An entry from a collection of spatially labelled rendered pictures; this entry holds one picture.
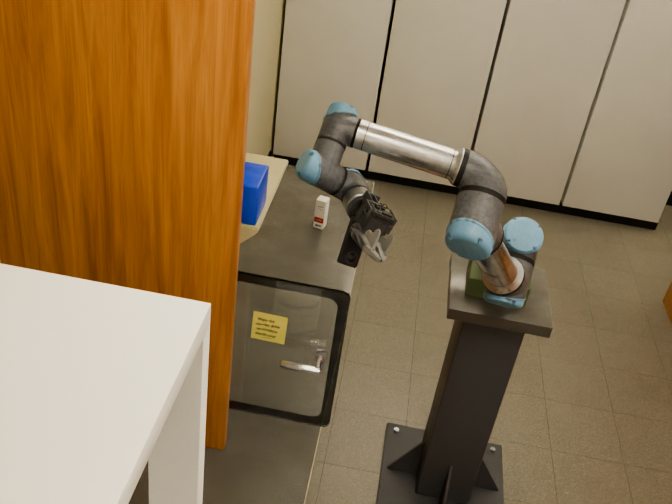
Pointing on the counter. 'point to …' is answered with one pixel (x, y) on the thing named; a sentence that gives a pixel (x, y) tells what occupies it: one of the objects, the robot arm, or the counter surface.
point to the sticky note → (269, 327)
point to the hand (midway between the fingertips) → (377, 260)
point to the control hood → (267, 188)
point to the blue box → (254, 192)
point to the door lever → (304, 366)
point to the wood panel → (130, 151)
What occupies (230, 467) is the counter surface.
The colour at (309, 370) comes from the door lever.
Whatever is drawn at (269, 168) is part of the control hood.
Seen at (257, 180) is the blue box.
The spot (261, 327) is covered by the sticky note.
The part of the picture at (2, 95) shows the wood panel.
